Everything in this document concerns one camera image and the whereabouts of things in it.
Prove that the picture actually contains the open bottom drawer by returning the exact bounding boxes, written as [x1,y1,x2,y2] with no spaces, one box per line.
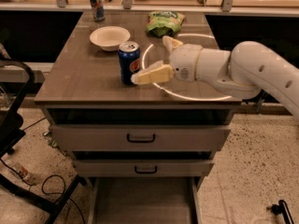
[88,177,202,224]

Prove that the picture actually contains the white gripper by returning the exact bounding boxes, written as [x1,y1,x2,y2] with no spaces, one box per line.
[131,35,203,85]

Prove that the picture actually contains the grey drawer cabinet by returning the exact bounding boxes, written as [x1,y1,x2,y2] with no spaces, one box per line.
[33,10,243,224]

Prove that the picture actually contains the upper grey drawer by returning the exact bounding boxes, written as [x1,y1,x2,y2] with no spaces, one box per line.
[52,125,230,152]

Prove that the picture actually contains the plastic bottle on floor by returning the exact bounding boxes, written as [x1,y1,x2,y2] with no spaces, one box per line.
[7,161,32,182]

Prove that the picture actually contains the middle grey drawer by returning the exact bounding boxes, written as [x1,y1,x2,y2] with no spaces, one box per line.
[73,160,214,177]

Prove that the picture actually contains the tall blue energy drink can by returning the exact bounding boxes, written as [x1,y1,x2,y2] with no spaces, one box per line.
[90,0,105,22]

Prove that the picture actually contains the blue pepsi can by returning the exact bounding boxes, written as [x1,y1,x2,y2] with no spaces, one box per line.
[118,41,140,85]

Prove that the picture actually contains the grey drawer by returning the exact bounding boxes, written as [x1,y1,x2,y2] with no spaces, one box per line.
[52,125,230,152]
[73,160,214,177]

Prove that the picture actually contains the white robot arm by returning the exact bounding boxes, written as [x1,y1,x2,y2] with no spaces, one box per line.
[131,36,299,119]

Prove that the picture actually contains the black chair frame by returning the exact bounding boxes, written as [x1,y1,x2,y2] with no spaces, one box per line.
[0,58,86,224]

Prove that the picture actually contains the green chip bag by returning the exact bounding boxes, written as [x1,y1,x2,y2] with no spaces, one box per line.
[147,11,185,37]

